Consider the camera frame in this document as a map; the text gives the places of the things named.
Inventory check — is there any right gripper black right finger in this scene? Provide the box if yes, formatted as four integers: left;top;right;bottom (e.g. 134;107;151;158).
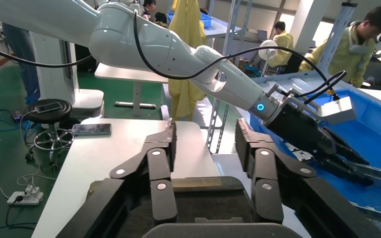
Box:
235;118;381;238

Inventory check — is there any white power strip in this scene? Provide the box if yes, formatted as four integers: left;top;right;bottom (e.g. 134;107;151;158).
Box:
7;185;44;206

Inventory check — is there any white desk with metal leg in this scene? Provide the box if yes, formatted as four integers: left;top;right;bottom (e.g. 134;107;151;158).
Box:
94;63;170;119

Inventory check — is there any small blue bag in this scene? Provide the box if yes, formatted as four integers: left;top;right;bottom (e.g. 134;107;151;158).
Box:
245;64;260;77

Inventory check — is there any brown cardboard box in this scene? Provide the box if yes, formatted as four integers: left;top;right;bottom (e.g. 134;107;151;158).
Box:
233;57;249;71

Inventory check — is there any dark smartphone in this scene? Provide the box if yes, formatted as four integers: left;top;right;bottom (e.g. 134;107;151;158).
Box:
71;123;112;136

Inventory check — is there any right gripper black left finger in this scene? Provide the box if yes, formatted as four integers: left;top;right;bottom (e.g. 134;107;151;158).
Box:
56;118;179;238

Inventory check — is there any tilted grey metal part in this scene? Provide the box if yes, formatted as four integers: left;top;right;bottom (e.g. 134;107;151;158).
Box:
351;201;381;218

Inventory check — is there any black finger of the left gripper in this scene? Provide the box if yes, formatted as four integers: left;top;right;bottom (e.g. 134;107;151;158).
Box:
317;153;375;187
323;126;371;166

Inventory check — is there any round black stool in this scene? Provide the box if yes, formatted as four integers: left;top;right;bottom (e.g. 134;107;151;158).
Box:
23;98;76;167

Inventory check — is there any blue floor cable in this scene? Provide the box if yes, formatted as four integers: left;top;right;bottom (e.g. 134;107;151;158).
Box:
0;108;40;132

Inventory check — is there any smartphone with charging cable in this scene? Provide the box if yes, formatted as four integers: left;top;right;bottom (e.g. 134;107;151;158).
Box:
34;102;63;114

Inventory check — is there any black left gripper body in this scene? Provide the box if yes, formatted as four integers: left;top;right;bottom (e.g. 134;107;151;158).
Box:
264;105;337;160

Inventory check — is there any black-haired person head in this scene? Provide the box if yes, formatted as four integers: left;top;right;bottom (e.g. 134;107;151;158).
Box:
142;0;157;20

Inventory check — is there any white robot column body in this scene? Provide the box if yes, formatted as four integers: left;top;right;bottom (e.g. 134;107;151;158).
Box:
29;33;105;119

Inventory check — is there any black power bank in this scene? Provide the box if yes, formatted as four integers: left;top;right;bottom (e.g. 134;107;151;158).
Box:
10;108;26;120

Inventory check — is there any black foam-lined container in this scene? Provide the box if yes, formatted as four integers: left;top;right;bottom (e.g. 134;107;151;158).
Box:
88;177;254;227

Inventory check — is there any hanging yellow gown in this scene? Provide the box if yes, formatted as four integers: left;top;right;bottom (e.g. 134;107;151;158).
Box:
167;0;207;120

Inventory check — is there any seated person in yellow gown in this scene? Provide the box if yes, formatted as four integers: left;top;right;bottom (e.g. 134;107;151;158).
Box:
268;21;295;68

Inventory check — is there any white workbench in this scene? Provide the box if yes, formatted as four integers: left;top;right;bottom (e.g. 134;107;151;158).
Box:
203;16;260;43

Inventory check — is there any white standing fan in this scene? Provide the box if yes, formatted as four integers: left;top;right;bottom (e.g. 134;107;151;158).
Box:
258;39;279;77

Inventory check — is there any white floor cable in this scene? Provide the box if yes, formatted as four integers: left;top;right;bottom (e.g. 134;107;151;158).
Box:
0;164;57;199

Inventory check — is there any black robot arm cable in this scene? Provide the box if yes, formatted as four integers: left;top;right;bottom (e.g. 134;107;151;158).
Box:
132;9;347;106
0;43;93;68

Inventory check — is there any person in blue jeans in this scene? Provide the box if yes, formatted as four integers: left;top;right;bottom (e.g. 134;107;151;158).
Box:
1;22;42;105

